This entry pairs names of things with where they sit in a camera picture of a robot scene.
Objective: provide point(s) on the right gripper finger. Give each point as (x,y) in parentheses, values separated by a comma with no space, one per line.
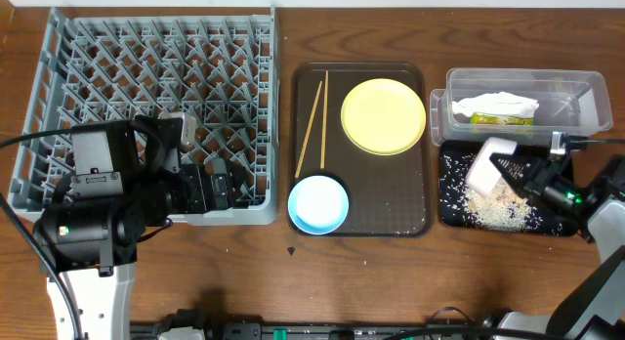
(517,183)
(512,165)

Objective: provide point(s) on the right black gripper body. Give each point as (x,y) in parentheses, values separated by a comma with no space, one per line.
(562,195)

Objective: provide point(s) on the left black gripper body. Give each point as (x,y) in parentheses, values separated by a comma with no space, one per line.
(194,198)

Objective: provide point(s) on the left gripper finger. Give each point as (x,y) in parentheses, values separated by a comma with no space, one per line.
(235,200)
(225,176)

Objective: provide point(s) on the green orange snack wrapper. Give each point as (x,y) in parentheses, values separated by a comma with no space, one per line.
(494,119)

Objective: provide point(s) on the white napkin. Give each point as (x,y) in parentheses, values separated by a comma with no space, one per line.
(501,103)

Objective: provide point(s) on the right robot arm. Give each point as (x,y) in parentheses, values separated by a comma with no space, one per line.
(594,310)

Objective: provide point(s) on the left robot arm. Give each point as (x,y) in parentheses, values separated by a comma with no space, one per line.
(128,177)

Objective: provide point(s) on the spilled rice grains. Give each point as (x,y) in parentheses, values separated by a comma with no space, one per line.
(498,210)

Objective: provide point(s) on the black tray bin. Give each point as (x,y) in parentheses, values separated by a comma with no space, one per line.
(454,208)

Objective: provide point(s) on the clear plastic bin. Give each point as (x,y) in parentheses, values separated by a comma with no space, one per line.
(571,101)

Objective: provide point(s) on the light blue bowl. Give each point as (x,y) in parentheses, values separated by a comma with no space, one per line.
(318,205)

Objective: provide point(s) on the left wooden chopstick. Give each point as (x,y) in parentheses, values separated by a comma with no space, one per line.
(308,131)

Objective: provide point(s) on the wooden chopstick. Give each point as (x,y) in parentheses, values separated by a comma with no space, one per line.
(308,131)
(324,120)

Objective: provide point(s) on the grey dish rack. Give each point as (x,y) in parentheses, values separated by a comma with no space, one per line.
(223,70)

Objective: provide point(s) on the right wooden chopstick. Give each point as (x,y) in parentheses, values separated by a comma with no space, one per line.
(324,120)

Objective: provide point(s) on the dark brown serving tray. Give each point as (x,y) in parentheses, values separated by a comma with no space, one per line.
(389,195)

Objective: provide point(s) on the yellow plate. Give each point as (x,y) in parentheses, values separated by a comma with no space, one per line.
(383,116)

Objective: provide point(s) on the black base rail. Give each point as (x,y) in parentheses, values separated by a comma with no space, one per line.
(195,324)

